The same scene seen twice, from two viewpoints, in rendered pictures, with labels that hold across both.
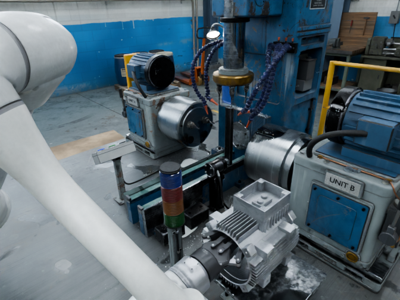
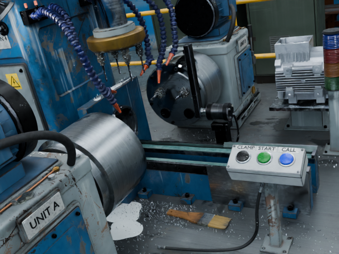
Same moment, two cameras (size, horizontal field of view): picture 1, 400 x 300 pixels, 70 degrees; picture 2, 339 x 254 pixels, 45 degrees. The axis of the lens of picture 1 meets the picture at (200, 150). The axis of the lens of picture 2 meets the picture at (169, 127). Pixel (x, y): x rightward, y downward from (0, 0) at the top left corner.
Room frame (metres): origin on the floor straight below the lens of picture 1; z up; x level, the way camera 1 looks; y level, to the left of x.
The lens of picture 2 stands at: (1.54, 1.10, 1.53)
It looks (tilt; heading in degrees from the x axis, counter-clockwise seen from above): 23 degrees down; 254
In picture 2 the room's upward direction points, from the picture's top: 12 degrees counter-clockwise
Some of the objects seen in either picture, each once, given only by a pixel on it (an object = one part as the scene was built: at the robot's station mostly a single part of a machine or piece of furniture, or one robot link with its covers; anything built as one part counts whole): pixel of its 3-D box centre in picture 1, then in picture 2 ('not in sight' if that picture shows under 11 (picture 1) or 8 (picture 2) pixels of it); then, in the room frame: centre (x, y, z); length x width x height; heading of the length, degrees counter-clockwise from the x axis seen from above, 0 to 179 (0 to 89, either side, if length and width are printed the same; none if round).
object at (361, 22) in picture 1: (299, 53); not in sight; (5.88, -2.00, 0.71); 2.21 x 0.95 x 1.43; 41
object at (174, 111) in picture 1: (179, 118); (78, 177); (1.52, 0.11, 1.04); 0.37 x 0.25 x 0.25; 41
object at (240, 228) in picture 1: (250, 237); (307, 73); (0.61, -0.13, 1.02); 0.20 x 0.19 x 0.19; 132
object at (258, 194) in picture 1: (261, 204); (294, 49); (0.63, -0.16, 1.11); 0.12 x 0.11 x 0.07; 132
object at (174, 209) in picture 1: (172, 203); (333, 67); (0.67, 0.08, 1.10); 0.06 x 0.06 x 0.04
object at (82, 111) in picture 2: (246, 140); (113, 136); (1.35, -0.24, 0.97); 0.30 x 0.11 x 0.34; 41
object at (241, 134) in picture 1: (238, 136); (125, 126); (1.31, -0.19, 1.02); 0.15 x 0.02 x 0.15; 41
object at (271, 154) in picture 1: (286, 161); (188, 84); (1.00, -0.34, 1.04); 0.41 x 0.25 x 0.25; 41
